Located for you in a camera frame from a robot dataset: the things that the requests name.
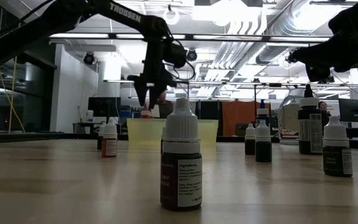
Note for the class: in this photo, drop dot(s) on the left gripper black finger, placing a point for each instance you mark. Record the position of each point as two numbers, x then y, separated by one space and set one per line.
141 93
155 98

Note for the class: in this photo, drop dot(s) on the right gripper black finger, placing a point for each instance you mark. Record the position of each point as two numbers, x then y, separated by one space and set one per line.
317 56

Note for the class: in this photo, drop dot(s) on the red-tipped food coloring bottle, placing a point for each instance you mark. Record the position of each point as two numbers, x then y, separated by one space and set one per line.
145 114

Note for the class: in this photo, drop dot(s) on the small orange-red dropper bottle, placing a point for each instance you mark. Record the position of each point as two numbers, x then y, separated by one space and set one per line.
109 146

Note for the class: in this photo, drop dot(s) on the blue-tipped food coloring bottle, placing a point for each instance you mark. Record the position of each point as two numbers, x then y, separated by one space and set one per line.
263 112

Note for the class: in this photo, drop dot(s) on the black-tipped food coloring bottle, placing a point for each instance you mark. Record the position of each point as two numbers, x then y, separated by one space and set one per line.
304 133

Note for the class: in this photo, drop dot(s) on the small grape purple dropper bottle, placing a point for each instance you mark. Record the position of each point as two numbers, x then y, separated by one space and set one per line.
180 186

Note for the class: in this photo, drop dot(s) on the small dark green dropper bottle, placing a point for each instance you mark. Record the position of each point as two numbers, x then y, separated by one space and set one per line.
337 161

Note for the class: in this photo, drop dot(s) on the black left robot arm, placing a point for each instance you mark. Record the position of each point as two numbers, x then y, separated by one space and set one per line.
126 14

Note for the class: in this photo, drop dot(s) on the person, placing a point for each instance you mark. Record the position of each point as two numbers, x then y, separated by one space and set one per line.
165 107
325 107

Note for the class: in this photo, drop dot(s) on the yellow translucent plastic bin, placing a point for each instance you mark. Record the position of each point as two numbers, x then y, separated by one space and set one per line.
141 133

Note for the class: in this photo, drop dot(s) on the black ceiling spot lamp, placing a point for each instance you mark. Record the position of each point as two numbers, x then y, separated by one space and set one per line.
192 55
89 58

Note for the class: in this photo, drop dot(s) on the black computer monitor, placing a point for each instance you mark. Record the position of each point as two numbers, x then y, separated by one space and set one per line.
353 109
99 107

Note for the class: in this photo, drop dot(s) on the white printed sign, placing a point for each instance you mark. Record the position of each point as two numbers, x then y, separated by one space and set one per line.
334 107

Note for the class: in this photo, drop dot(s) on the black partition panel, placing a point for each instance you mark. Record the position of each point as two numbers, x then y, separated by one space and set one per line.
210 109

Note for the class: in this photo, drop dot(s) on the white jug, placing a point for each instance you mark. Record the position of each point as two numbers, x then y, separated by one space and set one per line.
89 116

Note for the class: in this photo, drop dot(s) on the LED light bar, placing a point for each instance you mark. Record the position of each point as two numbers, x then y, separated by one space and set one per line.
228 37

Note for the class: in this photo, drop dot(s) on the orange partition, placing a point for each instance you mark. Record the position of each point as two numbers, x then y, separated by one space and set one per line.
235 115

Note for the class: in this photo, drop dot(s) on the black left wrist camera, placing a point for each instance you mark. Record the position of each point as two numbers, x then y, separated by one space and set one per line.
176 55

